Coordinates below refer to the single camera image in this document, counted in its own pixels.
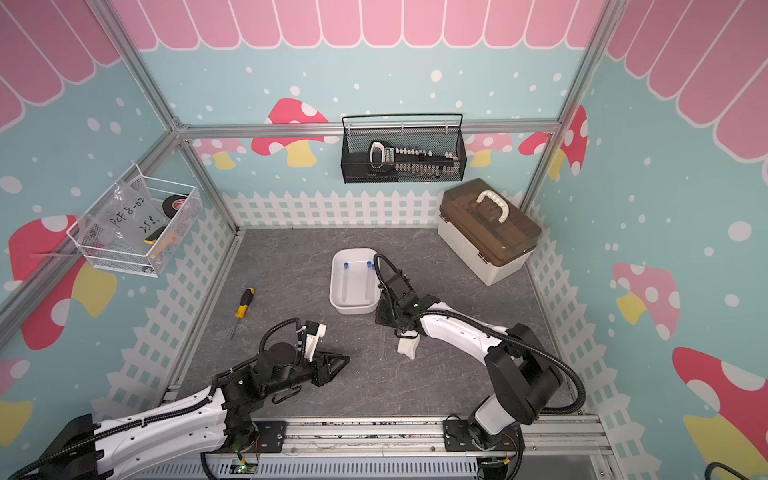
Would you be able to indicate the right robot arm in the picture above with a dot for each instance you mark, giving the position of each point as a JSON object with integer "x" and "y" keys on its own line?
{"x": 527, "y": 381}

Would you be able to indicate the black wire wall basket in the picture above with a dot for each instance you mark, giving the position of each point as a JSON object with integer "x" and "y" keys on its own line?
{"x": 438, "y": 132}

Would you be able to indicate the brown lid storage box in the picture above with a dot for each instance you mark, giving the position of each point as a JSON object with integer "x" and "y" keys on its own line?
{"x": 486, "y": 231}

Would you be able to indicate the black tape roll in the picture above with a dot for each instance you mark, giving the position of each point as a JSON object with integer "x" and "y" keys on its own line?
{"x": 172, "y": 204}

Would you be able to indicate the yellow black screwdriver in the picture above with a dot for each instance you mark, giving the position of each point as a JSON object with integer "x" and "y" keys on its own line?
{"x": 244, "y": 303}

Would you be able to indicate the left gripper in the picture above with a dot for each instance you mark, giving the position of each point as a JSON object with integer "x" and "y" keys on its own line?
{"x": 338, "y": 358}

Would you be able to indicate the clear labelled plastic bag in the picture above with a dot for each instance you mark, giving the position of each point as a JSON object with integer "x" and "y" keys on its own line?
{"x": 125, "y": 218}

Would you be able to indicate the socket set in basket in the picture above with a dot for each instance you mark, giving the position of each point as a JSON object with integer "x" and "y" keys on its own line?
{"x": 401, "y": 164}

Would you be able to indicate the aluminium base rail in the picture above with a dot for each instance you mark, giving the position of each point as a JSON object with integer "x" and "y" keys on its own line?
{"x": 375, "y": 448}

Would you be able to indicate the white wire wall basket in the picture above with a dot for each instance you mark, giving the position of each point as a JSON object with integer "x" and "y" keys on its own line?
{"x": 83, "y": 234}

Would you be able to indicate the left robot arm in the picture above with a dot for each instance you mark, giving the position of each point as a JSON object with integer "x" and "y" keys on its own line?
{"x": 218, "y": 418}

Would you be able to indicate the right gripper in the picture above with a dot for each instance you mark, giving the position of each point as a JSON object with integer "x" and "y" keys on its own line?
{"x": 380, "y": 311}

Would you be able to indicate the white plastic tray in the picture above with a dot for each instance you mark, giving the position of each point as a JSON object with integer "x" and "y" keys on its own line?
{"x": 356, "y": 304}

